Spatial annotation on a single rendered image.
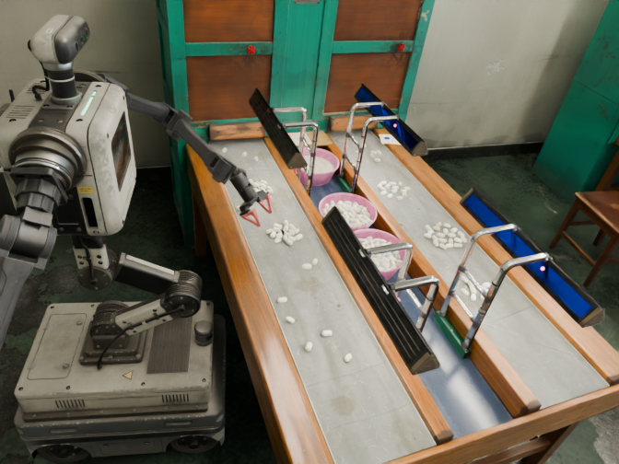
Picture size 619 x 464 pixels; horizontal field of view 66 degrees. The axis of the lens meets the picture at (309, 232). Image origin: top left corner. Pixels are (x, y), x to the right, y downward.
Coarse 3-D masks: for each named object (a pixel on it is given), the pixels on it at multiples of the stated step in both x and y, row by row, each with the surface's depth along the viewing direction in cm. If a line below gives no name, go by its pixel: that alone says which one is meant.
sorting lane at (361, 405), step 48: (240, 144) 258; (288, 192) 226; (288, 288) 177; (336, 288) 180; (288, 336) 160; (336, 336) 162; (336, 384) 148; (384, 384) 149; (336, 432) 135; (384, 432) 137
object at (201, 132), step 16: (288, 128) 265; (320, 128) 272; (176, 144) 255; (208, 144) 254; (176, 160) 286; (176, 176) 301; (176, 192) 320; (192, 208) 279; (192, 224) 286; (192, 240) 294; (208, 240) 299
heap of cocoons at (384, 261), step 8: (360, 240) 204; (368, 240) 205; (376, 240) 205; (384, 240) 205; (376, 256) 197; (384, 256) 199; (392, 256) 199; (376, 264) 192; (384, 264) 193; (392, 264) 194; (400, 264) 196
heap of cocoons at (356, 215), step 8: (328, 208) 219; (344, 208) 221; (352, 208) 221; (360, 208) 223; (344, 216) 216; (352, 216) 217; (360, 216) 218; (368, 216) 218; (352, 224) 212; (360, 224) 212
